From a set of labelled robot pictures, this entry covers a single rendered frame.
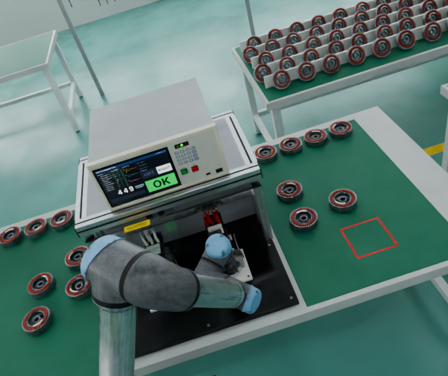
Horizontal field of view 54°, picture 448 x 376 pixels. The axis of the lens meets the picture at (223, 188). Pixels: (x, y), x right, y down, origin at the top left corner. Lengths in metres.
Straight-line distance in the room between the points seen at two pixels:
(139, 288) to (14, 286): 1.27
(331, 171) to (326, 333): 0.84
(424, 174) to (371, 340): 0.86
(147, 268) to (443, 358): 1.71
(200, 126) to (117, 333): 0.71
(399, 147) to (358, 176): 0.26
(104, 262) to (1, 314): 1.14
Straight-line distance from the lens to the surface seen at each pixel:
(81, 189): 1.77
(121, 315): 1.05
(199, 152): 1.47
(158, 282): 0.92
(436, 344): 2.39
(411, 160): 2.09
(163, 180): 1.52
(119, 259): 0.96
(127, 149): 1.47
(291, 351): 2.35
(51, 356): 1.80
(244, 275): 1.65
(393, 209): 1.86
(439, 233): 1.79
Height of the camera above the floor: 2.07
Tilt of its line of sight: 40 degrees down
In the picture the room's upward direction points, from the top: 17 degrees counter-clockwise
